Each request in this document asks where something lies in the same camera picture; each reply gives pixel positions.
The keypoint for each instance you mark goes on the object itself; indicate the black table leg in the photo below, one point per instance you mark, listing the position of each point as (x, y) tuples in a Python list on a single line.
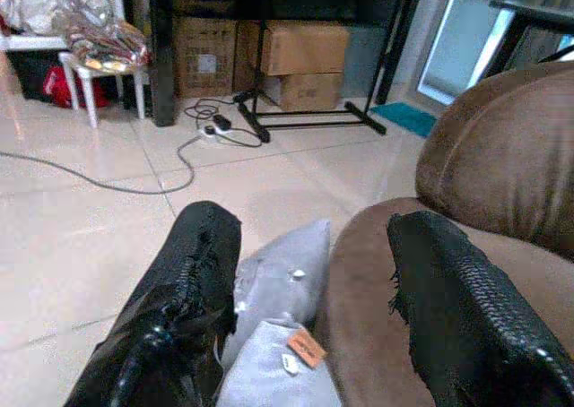
[(160, 53)]

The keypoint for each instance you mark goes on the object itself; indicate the black metal stand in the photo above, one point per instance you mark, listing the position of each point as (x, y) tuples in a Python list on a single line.
[(314, 111)]

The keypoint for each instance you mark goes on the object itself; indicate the white power strip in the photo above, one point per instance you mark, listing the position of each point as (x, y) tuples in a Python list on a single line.
[(211, 131)]

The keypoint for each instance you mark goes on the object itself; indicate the teal floor mat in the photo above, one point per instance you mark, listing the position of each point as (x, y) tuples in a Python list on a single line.
[(406, 118)]

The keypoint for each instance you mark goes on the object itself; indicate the small cardboard box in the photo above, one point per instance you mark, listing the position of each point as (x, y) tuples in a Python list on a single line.
[(309, 91)]

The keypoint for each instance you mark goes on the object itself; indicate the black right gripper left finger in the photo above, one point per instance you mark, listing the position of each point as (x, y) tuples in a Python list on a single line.
[(179, 317)]

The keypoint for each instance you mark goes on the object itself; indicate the large cardboard box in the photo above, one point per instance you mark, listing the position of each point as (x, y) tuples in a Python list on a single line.
[(305, 48)]

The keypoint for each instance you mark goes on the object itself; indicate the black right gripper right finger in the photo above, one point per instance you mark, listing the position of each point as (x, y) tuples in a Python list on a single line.
[(462, 317)]

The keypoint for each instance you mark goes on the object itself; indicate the brown sofa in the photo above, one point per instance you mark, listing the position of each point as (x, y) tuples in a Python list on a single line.
[(475, 192)]

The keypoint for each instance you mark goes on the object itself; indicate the white plastic chair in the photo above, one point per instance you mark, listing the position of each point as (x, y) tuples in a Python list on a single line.
[(80, 62)]

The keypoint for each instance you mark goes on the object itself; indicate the printed cardboard box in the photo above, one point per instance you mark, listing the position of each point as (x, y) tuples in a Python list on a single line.
[(204, 57)]

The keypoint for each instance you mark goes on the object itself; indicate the red bag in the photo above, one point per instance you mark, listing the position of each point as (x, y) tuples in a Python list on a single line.
[(67, 86)]

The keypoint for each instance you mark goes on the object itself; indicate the grey pillow with tag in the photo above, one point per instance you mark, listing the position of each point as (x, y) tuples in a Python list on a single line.
[(278, 317)]

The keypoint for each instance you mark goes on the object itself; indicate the black power adapter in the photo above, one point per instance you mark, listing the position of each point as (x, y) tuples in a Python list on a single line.
[(221, 120)]

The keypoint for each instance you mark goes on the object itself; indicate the glass door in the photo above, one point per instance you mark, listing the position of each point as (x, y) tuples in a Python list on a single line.
[(462, 44)]

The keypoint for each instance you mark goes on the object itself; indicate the crumpled clothes pile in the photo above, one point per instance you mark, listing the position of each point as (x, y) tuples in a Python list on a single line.
[(80, 26)]

